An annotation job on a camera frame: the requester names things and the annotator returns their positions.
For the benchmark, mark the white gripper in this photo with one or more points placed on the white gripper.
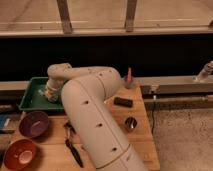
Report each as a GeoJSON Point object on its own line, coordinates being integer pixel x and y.
{"type": "Point", "coordinates": [51, 90]}

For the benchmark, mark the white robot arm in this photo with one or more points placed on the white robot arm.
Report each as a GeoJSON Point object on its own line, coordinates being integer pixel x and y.
{"type": "Point", "coordinates": [84, 91]}

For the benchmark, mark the green plastic tray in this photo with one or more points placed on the green plastic tray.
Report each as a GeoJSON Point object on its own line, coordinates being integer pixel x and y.
{"type": "Point", "coordinates": [34, 100]}

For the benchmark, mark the black spatula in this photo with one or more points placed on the black spatula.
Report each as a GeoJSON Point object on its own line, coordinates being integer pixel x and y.
{"type": "Point", "coordinates": [70, 146]}

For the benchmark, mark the purple bowl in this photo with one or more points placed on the purple bowl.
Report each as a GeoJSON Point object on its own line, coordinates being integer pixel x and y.
{"type": "Point", "coordinates": [34, 124]}

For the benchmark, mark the blue object at left edge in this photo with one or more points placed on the blue object at left edge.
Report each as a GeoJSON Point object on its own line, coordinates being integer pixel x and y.
{"type": "Point", "coordinates": [4, 121]}

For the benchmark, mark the orange bowl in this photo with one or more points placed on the orange bowl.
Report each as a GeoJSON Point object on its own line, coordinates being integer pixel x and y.
{"type": "Point", "coordinates": [19, 154]}

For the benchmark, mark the black rectangular block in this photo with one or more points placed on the black rectangular block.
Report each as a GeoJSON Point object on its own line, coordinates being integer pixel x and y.
{"type": "Point", "coordinates": [123, 102]}

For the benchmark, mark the small metal cup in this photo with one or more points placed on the small metal cup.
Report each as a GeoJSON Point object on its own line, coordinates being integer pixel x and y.
{"type": "Point", "coordinates": [130, 124]}

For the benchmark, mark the metal rail beam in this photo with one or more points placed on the metal rail beam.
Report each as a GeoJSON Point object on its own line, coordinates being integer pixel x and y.
{"type": "Point", "coordinates": [175, 85]}

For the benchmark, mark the grey bracket at right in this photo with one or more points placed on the grey bracket at right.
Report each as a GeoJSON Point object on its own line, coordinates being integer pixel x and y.
{"type": "Point", "coordinates": [205, 72]}

